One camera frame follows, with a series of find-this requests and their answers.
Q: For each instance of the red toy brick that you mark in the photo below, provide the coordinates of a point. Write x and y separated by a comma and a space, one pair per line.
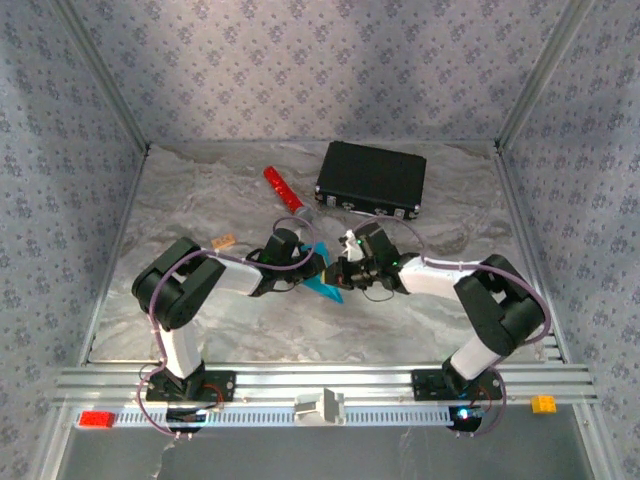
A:
97, 419

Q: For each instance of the black controller board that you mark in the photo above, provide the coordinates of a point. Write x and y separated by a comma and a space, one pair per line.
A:
465, 419
186, 419

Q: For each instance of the aluminium mounting rail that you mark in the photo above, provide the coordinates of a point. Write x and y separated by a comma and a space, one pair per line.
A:
325, 377

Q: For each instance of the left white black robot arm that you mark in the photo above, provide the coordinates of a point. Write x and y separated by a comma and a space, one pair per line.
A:
175, 285

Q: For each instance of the red tube with grey cap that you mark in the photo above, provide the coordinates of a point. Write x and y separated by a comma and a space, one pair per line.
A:
282, 187

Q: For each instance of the aluminium corner post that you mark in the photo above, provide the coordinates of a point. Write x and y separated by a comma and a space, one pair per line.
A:
112, 85
540, 75

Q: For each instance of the small orange wooden block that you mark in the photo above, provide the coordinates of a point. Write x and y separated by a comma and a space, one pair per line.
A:
223, 242

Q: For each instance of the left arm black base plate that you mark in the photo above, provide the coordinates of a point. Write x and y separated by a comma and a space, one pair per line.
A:
222, 385

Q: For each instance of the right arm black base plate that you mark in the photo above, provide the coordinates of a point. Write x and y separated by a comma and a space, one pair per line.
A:
425, 385

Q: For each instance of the grey metal bracket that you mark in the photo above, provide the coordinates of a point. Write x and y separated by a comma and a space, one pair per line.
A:
320, 406

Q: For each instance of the black hard case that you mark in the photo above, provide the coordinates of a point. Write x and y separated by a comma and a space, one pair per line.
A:
372, 175

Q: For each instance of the yellow toy brick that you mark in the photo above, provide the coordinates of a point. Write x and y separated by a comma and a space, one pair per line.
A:
544, 404

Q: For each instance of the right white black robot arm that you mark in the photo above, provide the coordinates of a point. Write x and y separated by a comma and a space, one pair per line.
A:
500, 305

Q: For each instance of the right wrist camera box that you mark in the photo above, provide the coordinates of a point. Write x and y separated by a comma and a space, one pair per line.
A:
352, 247

